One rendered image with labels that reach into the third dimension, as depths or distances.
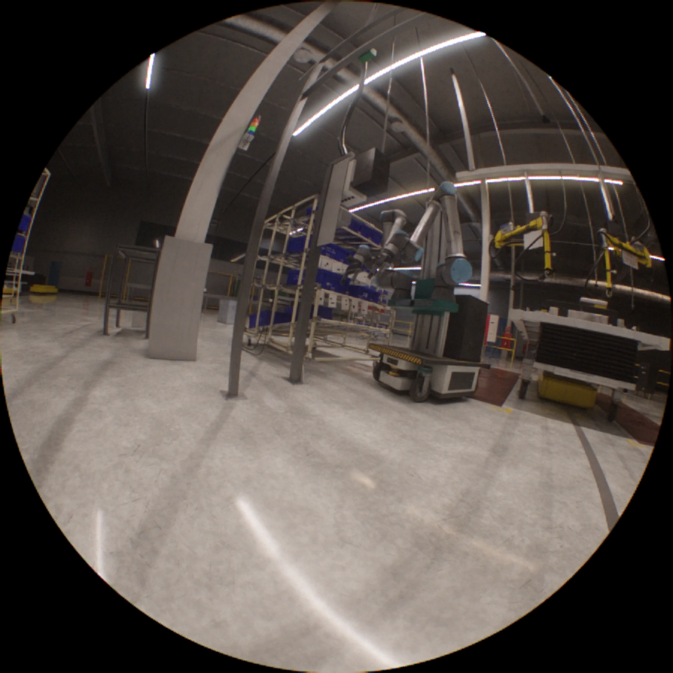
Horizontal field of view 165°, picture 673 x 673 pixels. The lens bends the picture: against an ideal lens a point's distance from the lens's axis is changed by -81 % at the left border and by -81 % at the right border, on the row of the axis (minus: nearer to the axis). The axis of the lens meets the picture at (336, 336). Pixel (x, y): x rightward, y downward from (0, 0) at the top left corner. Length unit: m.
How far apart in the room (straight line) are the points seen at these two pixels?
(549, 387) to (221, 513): 3.02
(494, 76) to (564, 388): 10.40
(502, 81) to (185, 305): 11.53
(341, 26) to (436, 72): 3.83
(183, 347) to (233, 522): 1.48
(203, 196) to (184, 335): 1.11
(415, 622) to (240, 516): 0.43
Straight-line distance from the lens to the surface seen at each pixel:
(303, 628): 0.48
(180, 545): 0.56
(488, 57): 10.82
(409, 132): 9.65
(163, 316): 1.84
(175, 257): 1.86
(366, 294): 2.47
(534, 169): 4.34
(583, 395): 3.13
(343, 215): 1.56
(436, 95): 11.66
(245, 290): 1.17
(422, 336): 2.02
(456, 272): 1.49
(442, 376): 1.69
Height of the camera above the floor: 0.47
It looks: 4 degrees down
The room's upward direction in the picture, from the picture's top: 9 degrees clockwise
